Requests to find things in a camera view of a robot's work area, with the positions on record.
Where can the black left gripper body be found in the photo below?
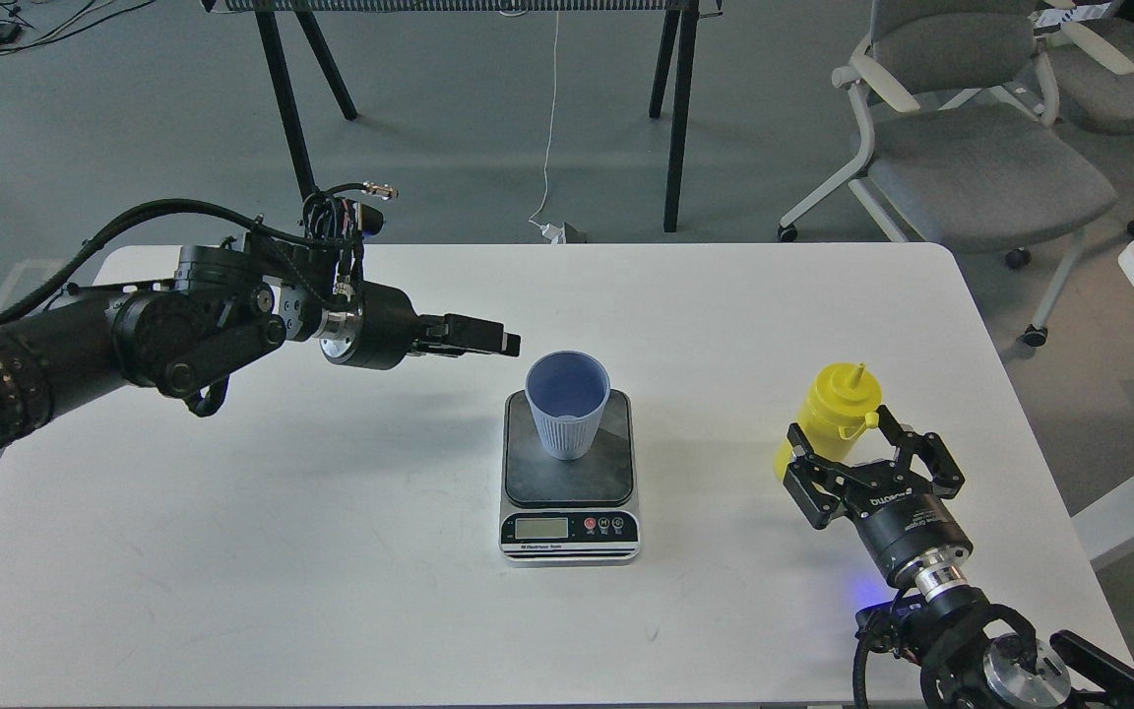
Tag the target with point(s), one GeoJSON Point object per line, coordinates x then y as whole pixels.
{"type": "Point", "coordinates": [377, 331]}

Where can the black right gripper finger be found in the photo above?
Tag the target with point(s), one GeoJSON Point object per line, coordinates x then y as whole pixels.
{"type": "Point", "coordinates": [946, 478]}
{"type": "Point", "coordinates": [820, 487]}

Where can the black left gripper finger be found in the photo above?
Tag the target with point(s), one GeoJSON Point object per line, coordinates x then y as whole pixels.
{"type": "Point", "coordinates": [460, 328]}
{"type": "Point", "coordinates": [502, 343]}

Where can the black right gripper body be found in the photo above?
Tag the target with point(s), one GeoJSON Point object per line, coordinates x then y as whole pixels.
{"type": "Point", "coordinates": [900, 516]}

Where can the yellow squeeze bottle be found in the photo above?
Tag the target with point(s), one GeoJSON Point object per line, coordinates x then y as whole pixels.
{"type": "Point", "coordinates": [840, 405]}

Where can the blue ribbed plastic cup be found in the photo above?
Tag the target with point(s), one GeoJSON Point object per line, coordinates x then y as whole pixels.
{"type": "Point", "coordinates": [567, 392]}

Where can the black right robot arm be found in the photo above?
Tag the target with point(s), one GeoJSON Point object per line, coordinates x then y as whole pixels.
{"type": "Point", "coordinates": [970, 651]}

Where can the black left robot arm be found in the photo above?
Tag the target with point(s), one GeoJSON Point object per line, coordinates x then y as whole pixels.
{"type": "Point", "coordinates": [63, 346]}

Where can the digital kitchen scale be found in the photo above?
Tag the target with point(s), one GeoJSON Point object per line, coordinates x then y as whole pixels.
{"type": "Point", "coordinates": [569, 512]}

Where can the grey office chair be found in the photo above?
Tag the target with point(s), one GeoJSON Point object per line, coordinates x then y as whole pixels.
{"type": "Point", "coordinates": [954, 103]}
{"type": "Point", "coordinates": [1091, 48]}

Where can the black metal table frame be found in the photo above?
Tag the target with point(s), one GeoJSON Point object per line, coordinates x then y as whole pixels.
{"type": "Point", "coordinates": [499, 54]}

